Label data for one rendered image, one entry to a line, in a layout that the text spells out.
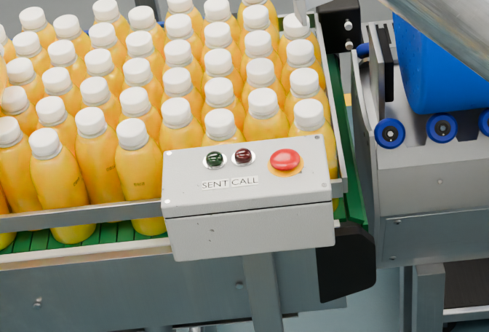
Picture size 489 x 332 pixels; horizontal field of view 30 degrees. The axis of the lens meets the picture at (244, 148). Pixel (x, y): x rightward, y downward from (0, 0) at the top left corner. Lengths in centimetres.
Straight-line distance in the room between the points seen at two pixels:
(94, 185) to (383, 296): 121
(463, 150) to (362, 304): 104
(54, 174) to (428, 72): 51
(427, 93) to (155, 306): 51
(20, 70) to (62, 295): 33
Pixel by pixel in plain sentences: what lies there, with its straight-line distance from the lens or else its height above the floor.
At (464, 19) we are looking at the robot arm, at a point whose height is 146.
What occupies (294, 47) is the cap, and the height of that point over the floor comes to 108.
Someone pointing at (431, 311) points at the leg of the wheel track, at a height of 52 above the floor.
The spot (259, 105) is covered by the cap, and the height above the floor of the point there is 108.
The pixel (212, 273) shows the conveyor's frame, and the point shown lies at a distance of 133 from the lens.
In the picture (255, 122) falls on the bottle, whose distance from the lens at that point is 123.
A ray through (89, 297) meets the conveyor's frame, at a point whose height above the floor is 82.
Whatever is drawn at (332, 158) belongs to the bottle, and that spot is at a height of 101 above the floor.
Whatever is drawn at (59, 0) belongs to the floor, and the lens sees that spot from 364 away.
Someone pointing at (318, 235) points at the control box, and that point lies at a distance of 111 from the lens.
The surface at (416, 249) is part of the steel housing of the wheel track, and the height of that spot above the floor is 69.
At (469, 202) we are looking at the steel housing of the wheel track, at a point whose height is 84.
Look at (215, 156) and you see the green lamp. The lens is 110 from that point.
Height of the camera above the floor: 185
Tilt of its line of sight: 42 degrees down
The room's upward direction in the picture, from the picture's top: 9 degrees counter-clockwise
